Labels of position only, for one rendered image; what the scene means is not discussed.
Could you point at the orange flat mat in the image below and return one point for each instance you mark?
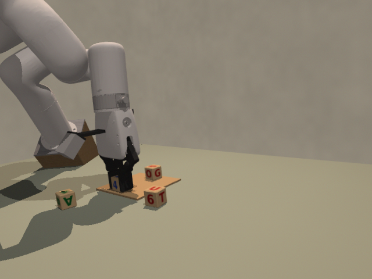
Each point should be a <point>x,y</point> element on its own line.
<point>140,183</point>

